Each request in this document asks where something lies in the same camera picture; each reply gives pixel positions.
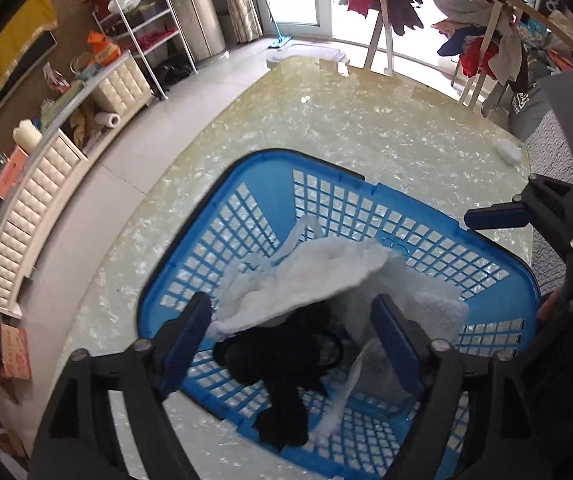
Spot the clear plastic bag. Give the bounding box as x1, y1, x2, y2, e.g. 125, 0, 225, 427
41, 62, 70, 93

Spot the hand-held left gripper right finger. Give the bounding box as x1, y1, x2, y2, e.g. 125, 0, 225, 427
370, 294, 537, 480

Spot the blue handled mop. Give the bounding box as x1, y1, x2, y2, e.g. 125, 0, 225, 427
251, 0, 292, 50

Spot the wooden clothes drying rack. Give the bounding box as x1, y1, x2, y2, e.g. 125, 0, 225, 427
361, 0, 573, 111

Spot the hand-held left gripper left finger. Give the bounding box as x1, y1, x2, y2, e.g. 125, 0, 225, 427
29, 292, 213, 480

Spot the patterned beige curtain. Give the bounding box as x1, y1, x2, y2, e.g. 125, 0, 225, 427
216, 0, 262, 45

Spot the white garment with straps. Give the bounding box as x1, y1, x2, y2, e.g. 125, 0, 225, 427
206, 215, 392, 341

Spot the white round device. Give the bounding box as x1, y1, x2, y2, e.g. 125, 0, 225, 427
496, 138, 523, 163

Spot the green flat box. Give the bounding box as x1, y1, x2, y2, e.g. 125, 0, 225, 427
39, 82, 87, 128

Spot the white tufted cabinet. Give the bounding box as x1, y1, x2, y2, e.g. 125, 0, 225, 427
0, 52, 154, 318

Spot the person's right hand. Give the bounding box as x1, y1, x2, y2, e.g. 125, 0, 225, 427
537, 287, 563, 323

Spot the orange bag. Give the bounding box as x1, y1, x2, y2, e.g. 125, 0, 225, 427
86, 31, 121, 65

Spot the pink cardboard box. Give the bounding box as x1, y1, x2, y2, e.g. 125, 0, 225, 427
0, 322, 32, 381

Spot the black bag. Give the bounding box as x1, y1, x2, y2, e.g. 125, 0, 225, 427
154, 60, 193, 86

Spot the white metal shelf rack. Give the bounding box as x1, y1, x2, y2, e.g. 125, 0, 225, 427
91, 0, 198, 101

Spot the white waffle towel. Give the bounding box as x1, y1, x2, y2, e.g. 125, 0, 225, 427
339, 255, 469, 406

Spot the white flat plastic object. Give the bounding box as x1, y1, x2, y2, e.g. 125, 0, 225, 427
266, 41, 352, 77

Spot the beige cloth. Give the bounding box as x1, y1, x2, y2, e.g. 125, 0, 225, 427
69, 105, 104, 153

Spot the yellow wall cloth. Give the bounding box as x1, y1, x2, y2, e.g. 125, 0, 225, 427
0, 0, 60, 133

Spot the black garment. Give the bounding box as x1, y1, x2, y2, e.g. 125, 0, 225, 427
212, 301, 347, 453

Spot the blue plastic laundry basket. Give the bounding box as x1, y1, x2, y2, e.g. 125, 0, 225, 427
136, 148, 542, 480

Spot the silver standing air conditioner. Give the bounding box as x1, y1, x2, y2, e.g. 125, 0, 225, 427
155, 0, 228, 61

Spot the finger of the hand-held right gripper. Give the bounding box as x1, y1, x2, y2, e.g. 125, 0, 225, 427
463, 174, 573, 266

